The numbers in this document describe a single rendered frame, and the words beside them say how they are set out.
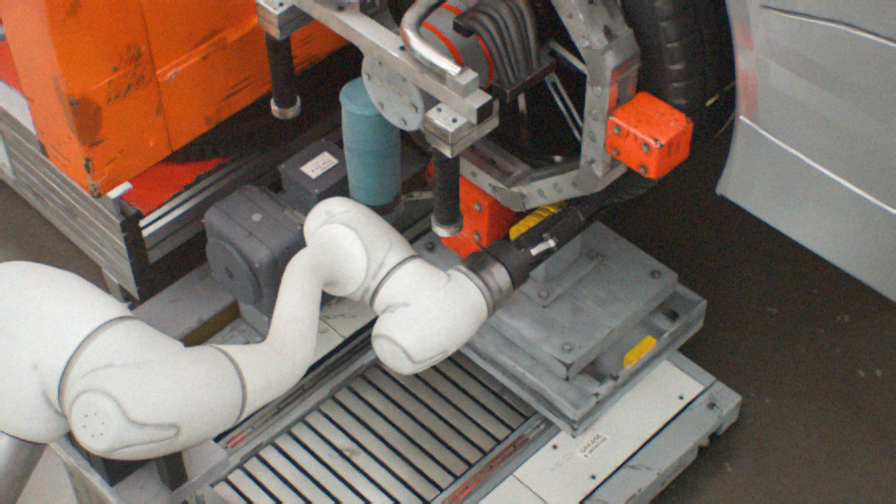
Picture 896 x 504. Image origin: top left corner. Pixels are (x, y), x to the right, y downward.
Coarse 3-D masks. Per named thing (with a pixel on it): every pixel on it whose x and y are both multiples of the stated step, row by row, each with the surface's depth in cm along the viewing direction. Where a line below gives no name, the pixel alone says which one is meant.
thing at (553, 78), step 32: (416, 0) 232; (544, 0) 208; (544, 32) 219; (576, 64) 210; (544, 96) 237; (576, 96) 217; (512, 128) 232; (544, 128) 232; (576, 128) 219; (544, 160) 226
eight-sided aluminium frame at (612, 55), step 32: (384, 0) 229; (576, 0) 187; (608, 0) 190; (576, 32) 189; (608, 32) 192; (608, 64) 188; (640, 64) 193; (608, 96) 192; (480, 160) 227; (512, 160) 226; (576, 160) 213; (608, 160) 202; (512, 192) 221; (544, 192) 215; (576, 192) 209
